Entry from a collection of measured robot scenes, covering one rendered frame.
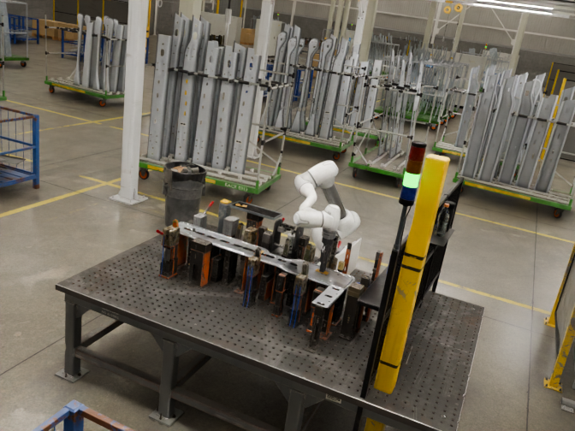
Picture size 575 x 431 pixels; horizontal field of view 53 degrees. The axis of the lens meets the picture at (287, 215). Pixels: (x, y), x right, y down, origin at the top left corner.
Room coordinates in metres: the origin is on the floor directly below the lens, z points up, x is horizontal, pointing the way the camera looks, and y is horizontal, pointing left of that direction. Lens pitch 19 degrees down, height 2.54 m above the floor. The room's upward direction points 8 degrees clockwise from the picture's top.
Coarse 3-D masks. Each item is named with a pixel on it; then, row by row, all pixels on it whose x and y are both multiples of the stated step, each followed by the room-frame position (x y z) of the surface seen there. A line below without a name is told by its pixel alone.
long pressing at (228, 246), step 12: (180, 228) 3.76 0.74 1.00; (192, 228) 3.80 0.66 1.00; (204, 228) 3.82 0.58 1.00; (216, 240) 3.64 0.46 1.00; (228, 240) 3.68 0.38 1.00; (240, 240) 3.70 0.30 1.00; (240, 252) 3.51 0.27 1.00; (252, 252) 3.53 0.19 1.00; (264, 252) 3.56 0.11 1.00; (276, 264) 3.40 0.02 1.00; (288, 264) 3.42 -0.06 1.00; (300, 264) 3.45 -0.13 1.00; (312, 264) 3.48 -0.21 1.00; (312, 276) 3.30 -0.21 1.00; (324, 276) 3.32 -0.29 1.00; (336, 276) 3.35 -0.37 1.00; (348, 276) 3.38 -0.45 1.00; (336, 288) 3.19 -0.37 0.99
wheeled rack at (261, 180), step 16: (240, 80) 7.75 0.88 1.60; (272, 80) 8.14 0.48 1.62; (288, 112) 8.23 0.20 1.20; (144, 160) 7.87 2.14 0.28; (160, 160) 7.85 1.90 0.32; (176, 160) 8.01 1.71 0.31; (272, 160) 8.22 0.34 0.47; (144, 176) 7.85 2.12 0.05; (224, 176) 7.56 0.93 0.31; (240, 176) 7.56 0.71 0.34; (256, 176) 7.89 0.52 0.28; (272, 176) 7.92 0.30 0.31; (256, 192) 7.31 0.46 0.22
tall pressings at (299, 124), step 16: (288, 32) 11.68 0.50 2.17; (288, 48) 11.39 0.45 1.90; (288, 64) 11.39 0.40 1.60; (320, 64) 11.46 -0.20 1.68; (336, 64) 11.29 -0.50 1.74; (288, 80) 11.52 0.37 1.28; (304, 80) 11.46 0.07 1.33; (320, 80) 11.38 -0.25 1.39; (336, 80) 11.24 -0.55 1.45; (272, 96) 11.58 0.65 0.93; (288, 96) 11.50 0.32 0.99; (304, 96) 11.48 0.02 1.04; (320, 96) 11.54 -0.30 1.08; (336, 96) 11.28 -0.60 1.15; (272, 112) 11.58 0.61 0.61; (304, 112) 11.66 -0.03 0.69; (320, 112) 11.55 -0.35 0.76; (288, 128) 11.74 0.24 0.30; (304, 128) 11.63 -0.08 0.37; (320, 128) 11.30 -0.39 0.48
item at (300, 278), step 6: (300, 276) 3.18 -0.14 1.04; (306, 276) 3.20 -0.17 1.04; (294, 282) 3.17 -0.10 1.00; (300, 282) 3.15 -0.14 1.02; (306, 282) 3.21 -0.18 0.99; (294, 288) 3.16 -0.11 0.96; (300, 288) 3.15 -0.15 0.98; (294, 294) 3.16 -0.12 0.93; (300, 294) 3.16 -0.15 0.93; (294, 300) 3.18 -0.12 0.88; (300, 300) 3.19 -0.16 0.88; (294, 306) 3.17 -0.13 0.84; (300, 306) 3.19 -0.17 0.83; (294, 312) 3.16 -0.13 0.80; (300, 312) 3.20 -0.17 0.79; (288, 318) 3.17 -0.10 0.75; (294, 318) 3.16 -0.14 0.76; (300, 318) 3.22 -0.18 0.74; (288, 324) 3.16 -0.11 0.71; (294, 324) 3.15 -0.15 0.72; (300, 324) 3.20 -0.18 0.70
